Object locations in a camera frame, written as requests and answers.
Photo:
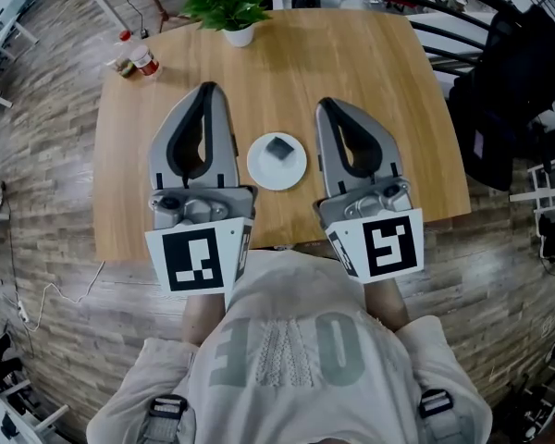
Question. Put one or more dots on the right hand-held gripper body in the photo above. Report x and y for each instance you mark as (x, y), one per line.
(388, 243)

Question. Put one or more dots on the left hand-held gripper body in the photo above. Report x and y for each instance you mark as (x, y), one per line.
(199, 257)

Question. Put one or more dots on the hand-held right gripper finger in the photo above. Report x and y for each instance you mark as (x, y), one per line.
(388, 155)
(326, 155)

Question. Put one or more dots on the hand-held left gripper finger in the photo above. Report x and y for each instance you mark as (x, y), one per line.
(159, 155)
(226, 155)

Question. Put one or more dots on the white round plate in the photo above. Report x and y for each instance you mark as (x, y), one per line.
(268, 174)

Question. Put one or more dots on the small dark grey item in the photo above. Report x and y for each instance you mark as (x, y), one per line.
(279, 148)

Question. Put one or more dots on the person's right forearm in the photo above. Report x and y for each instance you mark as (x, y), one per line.
(386, 303)

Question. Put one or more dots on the person's left forearm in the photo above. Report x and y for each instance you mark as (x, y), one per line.
(203, 317)

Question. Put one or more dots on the jar with red label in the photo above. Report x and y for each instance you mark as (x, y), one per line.
(144, 62)

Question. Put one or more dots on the clear bottle with red cap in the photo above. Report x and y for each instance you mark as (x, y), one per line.
(122, 56)

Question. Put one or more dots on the black jacket on chair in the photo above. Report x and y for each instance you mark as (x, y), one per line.
(504, 100)

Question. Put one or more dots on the black metal railing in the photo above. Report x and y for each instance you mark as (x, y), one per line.
(453, 30)

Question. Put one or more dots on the person's light printed shirt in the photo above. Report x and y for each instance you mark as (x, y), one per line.
(296, 363)

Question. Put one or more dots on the green plant in white pot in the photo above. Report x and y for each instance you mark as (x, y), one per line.
(226, 3)

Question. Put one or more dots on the white metal rack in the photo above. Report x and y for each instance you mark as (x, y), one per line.
(543, 188)

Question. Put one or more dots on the white power strip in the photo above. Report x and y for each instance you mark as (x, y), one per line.
(23, 312)

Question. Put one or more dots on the white desk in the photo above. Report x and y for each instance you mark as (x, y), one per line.
(0, 26)

